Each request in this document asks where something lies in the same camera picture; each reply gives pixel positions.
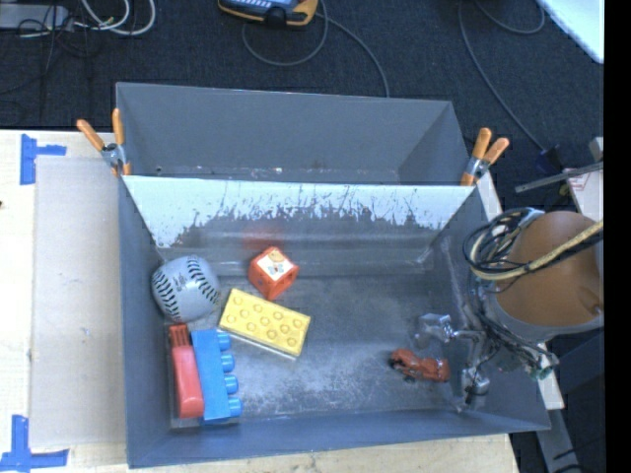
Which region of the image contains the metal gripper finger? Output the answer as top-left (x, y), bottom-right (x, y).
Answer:
top-left (456, 366), bottom-right (492, 412)
top-left (412, 312), bottom-right (454, 350)

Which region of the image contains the red-brown toy car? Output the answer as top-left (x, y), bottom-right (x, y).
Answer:
top-left (387, 347), bottom-right (453, 384)

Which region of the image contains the grey metal bin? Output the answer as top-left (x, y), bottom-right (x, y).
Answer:
top-left (114, 82), bottom-right (553, 469)

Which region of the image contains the yellow studded building plate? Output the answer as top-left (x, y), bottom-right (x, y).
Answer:
top-left (217, 288), bottom-right (313, 360)

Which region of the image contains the orange toy cube with face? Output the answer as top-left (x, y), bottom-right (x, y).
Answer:
top-left (246, 245), bottom-right (301, 302)

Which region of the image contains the blue studded building brick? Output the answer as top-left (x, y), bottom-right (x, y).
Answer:
top-left (190, 328), bottom-right (244, 424)

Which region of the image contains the grey baseball with black stitches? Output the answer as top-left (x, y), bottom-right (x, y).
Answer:
top-left (150, 254), bottom-right (222, 325)

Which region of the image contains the red plastic toy block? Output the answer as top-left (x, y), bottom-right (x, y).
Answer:
top-left (168, 323), bottom-right (205, 420)

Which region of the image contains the pale wood board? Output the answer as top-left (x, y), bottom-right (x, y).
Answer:
top-left (29, 155), bottom-right (566, 455)

